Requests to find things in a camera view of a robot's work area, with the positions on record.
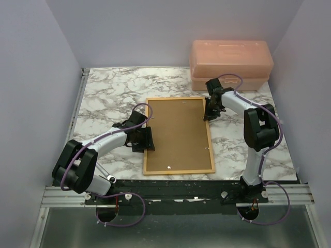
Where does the brown cardboard backing board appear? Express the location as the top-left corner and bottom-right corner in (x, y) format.
(145, 99), (213, 173)

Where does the orange wooden picture frame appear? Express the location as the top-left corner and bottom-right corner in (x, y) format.
(142, 97), (216, 176)

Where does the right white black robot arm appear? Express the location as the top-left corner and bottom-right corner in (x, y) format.
(203, 78), (283, 203)

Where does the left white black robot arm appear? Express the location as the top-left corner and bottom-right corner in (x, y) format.
(52, 111), (155, 204)

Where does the silver ratchet wrench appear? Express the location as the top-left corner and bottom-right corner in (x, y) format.
(96, 163), (117, 183)

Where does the pink translucent plastic box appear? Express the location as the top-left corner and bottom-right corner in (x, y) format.
(189, 40), (274, 91)

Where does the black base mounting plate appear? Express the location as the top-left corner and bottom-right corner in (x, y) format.
(85, 180), (268, 215)

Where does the aluminium extrusion rail left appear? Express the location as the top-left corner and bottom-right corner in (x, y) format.
(62, 68), (91, 150)

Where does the aluminium extrusion rail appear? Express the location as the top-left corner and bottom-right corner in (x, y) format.
(41, 184), (315, 208)
(62, 68), (91, 150)

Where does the aluminium extrusion rail front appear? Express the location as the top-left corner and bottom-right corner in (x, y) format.
(41, 184), (315, 208)

